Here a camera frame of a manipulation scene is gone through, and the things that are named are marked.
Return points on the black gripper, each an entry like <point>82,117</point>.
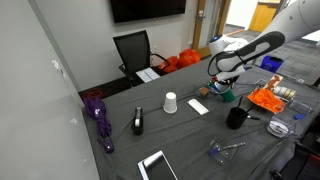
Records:
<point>230,80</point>

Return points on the green plastic cup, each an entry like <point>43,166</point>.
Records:
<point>228,96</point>

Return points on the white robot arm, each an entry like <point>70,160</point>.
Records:
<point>260,50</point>

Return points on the white paper cup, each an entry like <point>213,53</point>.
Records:
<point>170,103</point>

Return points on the small green red item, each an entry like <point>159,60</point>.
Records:
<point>211,84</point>

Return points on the black utensil in mug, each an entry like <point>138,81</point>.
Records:
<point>240,101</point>

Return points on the small brown orange block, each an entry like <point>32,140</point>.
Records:
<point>204,91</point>

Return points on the clear plastic tray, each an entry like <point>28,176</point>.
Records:
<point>197,90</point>

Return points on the black mug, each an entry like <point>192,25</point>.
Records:
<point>236,119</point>

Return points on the bag of orange shreds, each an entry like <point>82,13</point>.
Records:
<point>265,100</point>

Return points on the white rectangular box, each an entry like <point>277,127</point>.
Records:
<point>198,106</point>

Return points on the orange brown snack package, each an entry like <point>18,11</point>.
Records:
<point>274,81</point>

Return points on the black white marker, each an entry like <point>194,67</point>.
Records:
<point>254,117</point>

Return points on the blue bin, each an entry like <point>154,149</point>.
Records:
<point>271,63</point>

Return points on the orange plastic bag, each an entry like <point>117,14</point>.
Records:
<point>189,57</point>
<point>170,65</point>

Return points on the wooden framed glass door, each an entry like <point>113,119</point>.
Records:
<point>196,26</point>

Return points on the white tape roll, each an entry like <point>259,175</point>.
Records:
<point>277,126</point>

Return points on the clear container with roll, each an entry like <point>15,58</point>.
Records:
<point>281,126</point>

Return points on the plain wooden door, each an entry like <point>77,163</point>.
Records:
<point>263,15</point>

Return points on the large clear organiser box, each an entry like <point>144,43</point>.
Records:
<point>300,106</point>

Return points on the small clear plastic box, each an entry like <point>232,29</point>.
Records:
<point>226,156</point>

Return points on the small blue item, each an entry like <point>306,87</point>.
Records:
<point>299,116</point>

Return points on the grey tablecloth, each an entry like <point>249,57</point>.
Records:
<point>173,136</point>

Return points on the white paper sheet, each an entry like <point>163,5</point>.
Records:
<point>147,75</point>

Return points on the black mesh office chair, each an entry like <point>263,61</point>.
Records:
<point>133,50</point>

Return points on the white framed tablet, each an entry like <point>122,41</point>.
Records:
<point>158,166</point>

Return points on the purple folded umbrella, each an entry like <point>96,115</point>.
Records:
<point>98,116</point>

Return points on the black wall television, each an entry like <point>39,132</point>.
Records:
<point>146,10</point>

